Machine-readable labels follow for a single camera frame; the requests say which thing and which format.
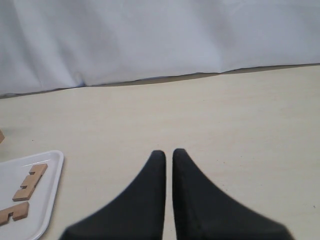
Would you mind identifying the white backdrop cloth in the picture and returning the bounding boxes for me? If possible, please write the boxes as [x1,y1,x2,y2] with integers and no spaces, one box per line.
[0,0,320,96]

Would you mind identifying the wooden notched bar front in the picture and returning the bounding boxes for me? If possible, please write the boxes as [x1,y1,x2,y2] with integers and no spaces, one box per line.
[12,163,48,202]

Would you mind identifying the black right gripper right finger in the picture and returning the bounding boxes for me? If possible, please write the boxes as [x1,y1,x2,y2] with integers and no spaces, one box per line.
[172,148,293,240]

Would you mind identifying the white plastic tray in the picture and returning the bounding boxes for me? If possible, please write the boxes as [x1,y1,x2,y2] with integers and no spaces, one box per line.
[0,150,64,240]

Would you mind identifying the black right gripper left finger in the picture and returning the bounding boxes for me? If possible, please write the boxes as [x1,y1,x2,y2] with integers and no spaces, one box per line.
[60,150,166,240]

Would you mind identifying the wooden notched bar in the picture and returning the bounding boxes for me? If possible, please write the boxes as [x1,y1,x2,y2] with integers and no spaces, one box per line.
[0,201,30,226]
[12,163,48,202]
[0,130,5,143]

